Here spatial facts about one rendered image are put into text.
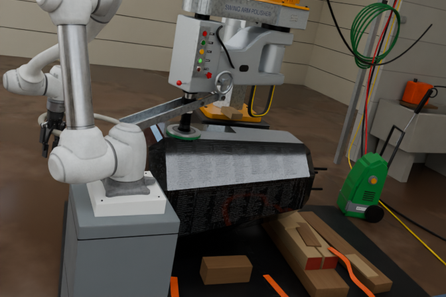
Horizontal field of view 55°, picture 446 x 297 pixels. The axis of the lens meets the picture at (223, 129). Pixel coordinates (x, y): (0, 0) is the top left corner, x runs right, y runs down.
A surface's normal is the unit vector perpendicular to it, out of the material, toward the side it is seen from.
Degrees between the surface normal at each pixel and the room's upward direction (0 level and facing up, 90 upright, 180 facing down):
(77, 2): 81
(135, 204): 90
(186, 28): 90
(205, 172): 45
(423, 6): 90
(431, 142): 90
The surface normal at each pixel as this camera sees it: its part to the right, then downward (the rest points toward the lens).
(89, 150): 0.67, 0.03
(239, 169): 0.38, -0.43
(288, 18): 0.65, 0.33
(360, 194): 0.04, 0.30
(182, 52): -0.73, 0.07
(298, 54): 0.39, 0.34
